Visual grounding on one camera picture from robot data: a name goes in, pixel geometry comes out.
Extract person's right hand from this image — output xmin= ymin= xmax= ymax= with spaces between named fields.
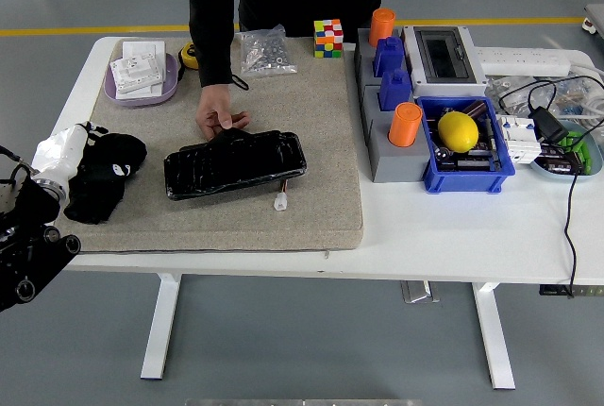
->
xmin=193 ymin=84 xmax=253 ymax=144

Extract black glossy panel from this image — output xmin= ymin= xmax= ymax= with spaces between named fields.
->
xmin=163 ymin=127 xmax=309 ymax=202

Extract black rag with white print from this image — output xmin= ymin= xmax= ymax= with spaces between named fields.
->
xmin=62 ymin=130 xmax=149 ymax=226

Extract black table control panel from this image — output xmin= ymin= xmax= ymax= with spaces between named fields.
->
xmin=539 ymin=284 xmax=604 ymax=299

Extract purple tray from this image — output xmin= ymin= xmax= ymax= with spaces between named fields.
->
xmin=103 ymin=51 xmax=181 ymax=109

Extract yellow tape measure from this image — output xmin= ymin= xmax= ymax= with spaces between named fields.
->
xmin=177 ymin=42 xmax=197 ymax=69

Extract clear bag of metal nuts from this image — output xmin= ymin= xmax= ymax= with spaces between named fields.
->
xmin=234 ymin=24 xmax=299 ymax=79

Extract white socket plate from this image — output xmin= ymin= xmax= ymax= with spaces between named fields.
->
xmin=109 ymin=55 xmax=166 ymax=90

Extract grey-brown mat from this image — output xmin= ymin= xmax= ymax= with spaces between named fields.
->
xmin=55 ymin=36 xmax=365 ymax=254

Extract colourful puzzle cube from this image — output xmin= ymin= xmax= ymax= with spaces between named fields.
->
xmin=313 ymin=18 xmax=344 ymax=59

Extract grey socket block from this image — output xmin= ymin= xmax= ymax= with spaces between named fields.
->
xmin=353 ymin=26 xmax=412 ymax=88
xmin=361 ymin=84 xmax=431 ymax=184

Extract blue plastic block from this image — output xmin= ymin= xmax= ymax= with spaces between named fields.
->
xmin=373 ymin=36 xmax=407 ymax=79
xmin=379 ymin=68 xmax=414 ymax=112

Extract orange cylinder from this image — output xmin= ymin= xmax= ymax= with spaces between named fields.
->
xmin=368 ymin=8 xmax=396 ymax=48
xmin=387 ymin=102 xmax=425 ymax=148

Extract white table leg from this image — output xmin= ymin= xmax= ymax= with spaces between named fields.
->
xmin=471 ymin=281 xmax=517 ymax=391
xmin=140 ymin=273 xmax=183 ymax=381

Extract white distribution box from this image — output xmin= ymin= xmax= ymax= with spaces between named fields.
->
xmin=400 ymin=25 xmax=490 ymax=99

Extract yellow lemon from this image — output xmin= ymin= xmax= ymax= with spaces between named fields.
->
xmin=437 ymin=110 xmax=480 ymax=153

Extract brown capacitor cylinder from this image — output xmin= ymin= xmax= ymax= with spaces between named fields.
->
xmin=461 ymin=99 xmax=490 ymax=120

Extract blue plastic bin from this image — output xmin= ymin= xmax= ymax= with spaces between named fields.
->
xmin=414 ymin=95 xmax=517 ymax=195

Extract black component board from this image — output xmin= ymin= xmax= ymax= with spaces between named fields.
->
xmin=439 ymin=144 xmax=502 ymax=173

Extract clear bag of small parts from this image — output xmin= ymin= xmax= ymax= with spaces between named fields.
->
xmin=485 ymin=74 xmax=592 ymax=117

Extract white circuit breaker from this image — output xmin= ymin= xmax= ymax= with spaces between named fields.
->
xmin=495 ymin=114 xmax=544 ymax=165

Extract white power strip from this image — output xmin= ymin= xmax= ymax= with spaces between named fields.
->
xmin=474 ymin=46 xmax=573 ymax=78

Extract black power adapter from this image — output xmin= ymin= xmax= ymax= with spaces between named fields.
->
xmin=528 ymin=107 xmax=570 ymax=144

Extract dark capacitors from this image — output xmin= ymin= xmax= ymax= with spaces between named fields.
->
xmin=539 ymin=143 xmax=586 ymax=176

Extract green plastic pieces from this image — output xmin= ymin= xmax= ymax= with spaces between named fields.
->
xmin=558 ymin=130 xmax=596 ymax=174

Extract light blue dish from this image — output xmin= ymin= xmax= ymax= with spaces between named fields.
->
xmin=528 ymin=120 xmax=604 ymax=184

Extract white cart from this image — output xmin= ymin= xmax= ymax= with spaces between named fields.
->
xmin=582 ymin=3 xmax=604 ymax=42

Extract thin white switch plate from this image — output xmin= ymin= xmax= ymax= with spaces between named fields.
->
xmin=115 ymin=78 xmax=165 ymax=100

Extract large white switch plate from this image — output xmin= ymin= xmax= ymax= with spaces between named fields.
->
xmin=122 ymin=40 xmax=168 ymax=85

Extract white plug connector with wires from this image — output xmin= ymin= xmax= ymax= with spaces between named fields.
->
xmin=273 ymin=178 xmax=291 ymax=211

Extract black power cord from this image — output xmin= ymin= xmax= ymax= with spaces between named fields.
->
xmin=498 ymin=75 xmax=604 ymax=299

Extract white cable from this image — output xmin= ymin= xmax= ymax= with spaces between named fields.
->
xmin=567 ymin=53 xmax=604 ymax=127

